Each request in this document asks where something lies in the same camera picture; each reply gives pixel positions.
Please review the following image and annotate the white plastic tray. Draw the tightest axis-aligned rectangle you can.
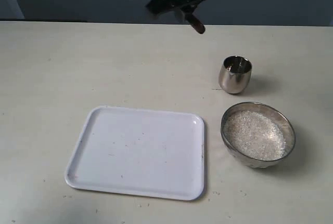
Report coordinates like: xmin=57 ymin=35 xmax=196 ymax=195
xmin=65 ymin=106 xmax=205 ymax=201

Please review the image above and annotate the steel bowl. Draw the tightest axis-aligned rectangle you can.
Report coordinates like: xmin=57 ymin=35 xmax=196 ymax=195
xmin=220 ymin=102 xmax=296 ymax=168

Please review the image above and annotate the small steel cup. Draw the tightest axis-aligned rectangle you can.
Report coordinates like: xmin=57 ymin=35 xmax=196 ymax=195
xmin=219 ymin=56 xmax=252 ymax=94

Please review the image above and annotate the white granular powder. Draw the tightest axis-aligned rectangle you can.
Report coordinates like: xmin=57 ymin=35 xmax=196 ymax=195
xmin=224 ymin=111 xmax=286 ymax=161

